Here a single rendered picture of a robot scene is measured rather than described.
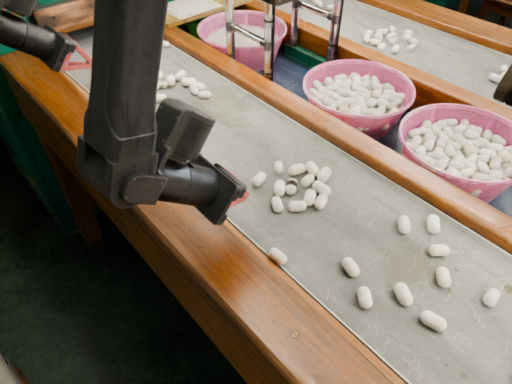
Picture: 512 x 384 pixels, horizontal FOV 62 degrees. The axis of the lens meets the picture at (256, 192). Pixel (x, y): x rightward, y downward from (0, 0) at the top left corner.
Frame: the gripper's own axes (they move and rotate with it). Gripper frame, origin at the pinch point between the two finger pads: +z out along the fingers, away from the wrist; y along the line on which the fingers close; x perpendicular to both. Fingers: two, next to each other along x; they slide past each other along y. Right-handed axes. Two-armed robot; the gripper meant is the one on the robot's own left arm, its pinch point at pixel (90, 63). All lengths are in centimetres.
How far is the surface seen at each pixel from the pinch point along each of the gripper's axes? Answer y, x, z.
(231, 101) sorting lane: -15.9, -7.2, 26.8
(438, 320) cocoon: -81, 1, 15
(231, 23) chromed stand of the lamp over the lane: -0.9, -23.6, 29.0
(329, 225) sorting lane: -58, 0, 18
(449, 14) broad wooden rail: -23, -62, 87
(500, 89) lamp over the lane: -74, -27, 1
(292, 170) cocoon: -44.9, -3.4, 20.0
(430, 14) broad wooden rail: -19, -59, 84
